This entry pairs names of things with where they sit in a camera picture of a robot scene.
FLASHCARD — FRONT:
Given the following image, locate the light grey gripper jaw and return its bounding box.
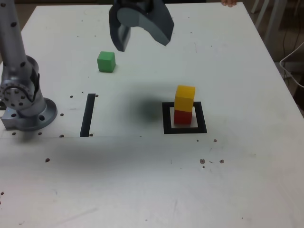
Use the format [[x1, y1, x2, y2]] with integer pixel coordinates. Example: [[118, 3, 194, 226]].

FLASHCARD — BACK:
[[117, 0, 175, 47]]

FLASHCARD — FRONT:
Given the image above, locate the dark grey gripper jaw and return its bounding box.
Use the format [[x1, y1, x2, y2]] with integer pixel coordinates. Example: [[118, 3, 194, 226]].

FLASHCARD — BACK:
[[108, 4, 132, 53]]

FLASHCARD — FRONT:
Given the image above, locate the green cube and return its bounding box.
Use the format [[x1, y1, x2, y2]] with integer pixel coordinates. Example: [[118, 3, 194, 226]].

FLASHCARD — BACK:
[[96, 51, 116, 73]]

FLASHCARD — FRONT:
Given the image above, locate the yellow cube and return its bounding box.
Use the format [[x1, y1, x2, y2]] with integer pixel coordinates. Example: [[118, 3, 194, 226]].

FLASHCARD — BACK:
[[174, 85, 196, 113]]

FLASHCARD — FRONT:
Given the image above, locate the red cube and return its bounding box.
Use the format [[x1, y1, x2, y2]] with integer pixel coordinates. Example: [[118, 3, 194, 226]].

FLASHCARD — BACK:
[[173, 109, 193, 126]]

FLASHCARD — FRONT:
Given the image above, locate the black tape square outline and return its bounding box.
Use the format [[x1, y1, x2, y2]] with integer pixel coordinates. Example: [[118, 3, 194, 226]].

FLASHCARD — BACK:
[[162, 101, 208, 135]]

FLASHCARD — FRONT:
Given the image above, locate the black tape strip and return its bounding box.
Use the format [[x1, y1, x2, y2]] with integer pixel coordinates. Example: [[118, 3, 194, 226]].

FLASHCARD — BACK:
[[79, 93, 96, 138]]

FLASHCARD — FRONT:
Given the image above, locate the white chair frame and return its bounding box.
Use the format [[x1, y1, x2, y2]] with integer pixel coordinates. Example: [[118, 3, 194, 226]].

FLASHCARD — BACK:
[[250, 0, 287, 43]]

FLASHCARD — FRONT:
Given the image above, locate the white cable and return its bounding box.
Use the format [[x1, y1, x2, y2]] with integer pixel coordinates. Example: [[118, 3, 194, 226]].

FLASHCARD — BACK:
[[279, 42, 304, 88]]

